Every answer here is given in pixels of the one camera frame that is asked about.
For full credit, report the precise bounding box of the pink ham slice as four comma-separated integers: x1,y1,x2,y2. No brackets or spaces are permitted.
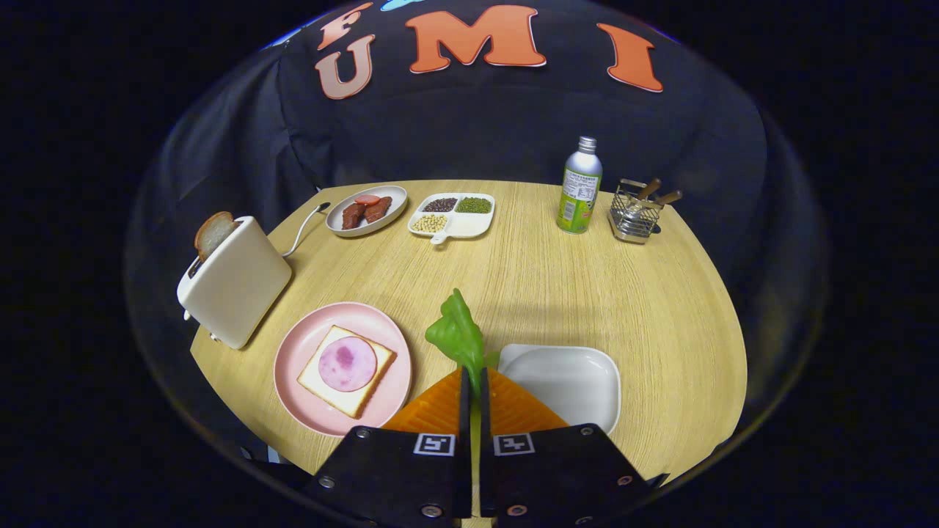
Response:
318,336,379,392

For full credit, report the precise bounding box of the white divided dish of beans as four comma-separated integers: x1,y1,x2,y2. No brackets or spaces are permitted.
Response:
408,192,496,245

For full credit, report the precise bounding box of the white toaster cable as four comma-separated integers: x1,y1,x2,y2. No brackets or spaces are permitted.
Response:
282,202,331,258

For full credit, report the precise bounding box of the white bread slice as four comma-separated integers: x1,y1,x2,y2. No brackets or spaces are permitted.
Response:
296,325,397,419

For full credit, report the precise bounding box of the metal wire basket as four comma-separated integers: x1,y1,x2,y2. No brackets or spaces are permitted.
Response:
608,178,665,245

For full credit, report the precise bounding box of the green lettuce leaf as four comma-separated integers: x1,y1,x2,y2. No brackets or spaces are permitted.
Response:
425,288,500,397

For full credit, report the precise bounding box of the silver bottle with green label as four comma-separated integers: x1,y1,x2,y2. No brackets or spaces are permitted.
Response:
556,136,604,235

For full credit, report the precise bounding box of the round white plate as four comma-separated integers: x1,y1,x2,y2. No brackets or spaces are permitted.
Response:
325,185,409,238

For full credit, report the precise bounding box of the pink round plate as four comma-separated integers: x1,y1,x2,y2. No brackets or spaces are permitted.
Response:
274,301,413,438

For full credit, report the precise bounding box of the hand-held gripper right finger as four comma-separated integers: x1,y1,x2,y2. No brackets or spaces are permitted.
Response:
478,367,652,528

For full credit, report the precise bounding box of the white rectangular plate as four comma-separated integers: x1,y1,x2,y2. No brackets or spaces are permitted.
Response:
497,343,622,435

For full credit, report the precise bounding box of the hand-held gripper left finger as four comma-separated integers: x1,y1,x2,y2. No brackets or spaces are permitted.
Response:
304,368,472,528

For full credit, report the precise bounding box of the white toaster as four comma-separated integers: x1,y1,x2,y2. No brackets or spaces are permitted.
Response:
176,216,293,351

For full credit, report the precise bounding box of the toasted bread slice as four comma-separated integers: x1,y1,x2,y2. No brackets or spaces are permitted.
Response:
194,211,240,263

